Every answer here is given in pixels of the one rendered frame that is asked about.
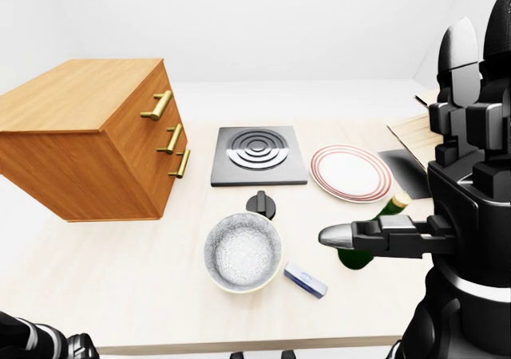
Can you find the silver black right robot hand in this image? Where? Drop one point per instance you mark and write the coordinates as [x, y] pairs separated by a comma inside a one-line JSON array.
[[459, 215]]

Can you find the small dark shape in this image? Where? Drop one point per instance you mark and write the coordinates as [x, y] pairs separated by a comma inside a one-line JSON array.
[[237, 355], [287, 355]]

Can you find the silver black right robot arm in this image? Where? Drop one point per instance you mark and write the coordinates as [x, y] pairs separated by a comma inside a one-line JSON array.
[[459, 327]]

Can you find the green wine bottle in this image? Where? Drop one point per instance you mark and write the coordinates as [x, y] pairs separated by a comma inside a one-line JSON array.
[[389, 209]]

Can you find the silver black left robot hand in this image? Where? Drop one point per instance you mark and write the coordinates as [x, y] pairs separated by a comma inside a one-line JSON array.
[[81, 347]]

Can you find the flat dark stove plate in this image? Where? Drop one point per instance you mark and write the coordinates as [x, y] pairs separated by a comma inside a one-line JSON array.
[[259, 171]]

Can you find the patterned grey white bowl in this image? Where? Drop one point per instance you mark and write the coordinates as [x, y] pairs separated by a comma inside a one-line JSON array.
[[241, 251]]

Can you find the wide wooden cabinet drawer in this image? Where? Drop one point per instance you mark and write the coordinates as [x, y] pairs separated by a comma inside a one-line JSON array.
[[161, 191], [127, 127], [143, 151]]

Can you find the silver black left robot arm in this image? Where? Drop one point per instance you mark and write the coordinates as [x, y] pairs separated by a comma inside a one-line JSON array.
[[28, 337]]

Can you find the wooden cabinet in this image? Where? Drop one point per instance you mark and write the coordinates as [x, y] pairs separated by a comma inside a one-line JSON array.
[[60, 107]]

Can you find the round black stove knob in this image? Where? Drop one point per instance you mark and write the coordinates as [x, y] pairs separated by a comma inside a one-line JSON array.
[[261, 204]]

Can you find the white plate with red rings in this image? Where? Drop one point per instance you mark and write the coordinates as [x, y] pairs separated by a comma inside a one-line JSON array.
[[349, 173]]

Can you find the small blue white box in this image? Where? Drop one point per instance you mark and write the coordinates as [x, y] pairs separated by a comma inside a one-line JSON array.
[[305, 280]]

